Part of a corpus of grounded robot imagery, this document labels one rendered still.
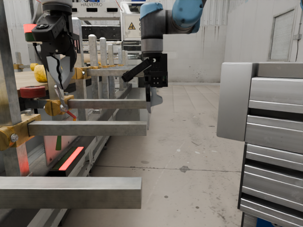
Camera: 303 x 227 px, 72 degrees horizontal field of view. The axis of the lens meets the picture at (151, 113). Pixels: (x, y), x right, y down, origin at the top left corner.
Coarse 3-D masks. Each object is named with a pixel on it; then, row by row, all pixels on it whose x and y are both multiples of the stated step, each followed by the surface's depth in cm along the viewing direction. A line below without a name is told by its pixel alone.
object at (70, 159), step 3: (78, 147) 74; (81, 147) 74; (75, 150) 71; (78, 150) 71; (75, 153) 69; (78, 153) 69; (72, 156) 67; (75, 156) 67; (69, 159) 65; (72, 159) 65; (66, 162) 63; (69, 162) 63; (63, 165) 61; (66, 165) 61; (60, 168) 59; (63, 168) 59
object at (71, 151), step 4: (72, 148) 73; (76, 148) 73; (68, 152) 70; (72, 152) 70; (64, 156) 67; (68, 156) 67; (60, 160) 64; (64, 160) 64; (56, 164) 62; (60, 164) 62; (56, 168) 59
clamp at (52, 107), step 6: (66, 96) 77; (72, 96) 79; (48, 102) 68; (54, 102) 68; (60, 102) 70; (66, 102) 74; (48, 108) 68; (54, 108) 68; (48, 114) 69; (54, 114) 69; (60, 114) 71
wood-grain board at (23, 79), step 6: (18, 72) 195; (24, 72) 195; (30, 72) 195; (18, 78) 122; (24, 78) 122; (30, 78) 122; (72, 78) 123; (18, 84) 90; (24, 84) 90; (30, 84) 90; (36, 84) 90; (42, 84) 90; (18, 90) 74; (18, 96) 74
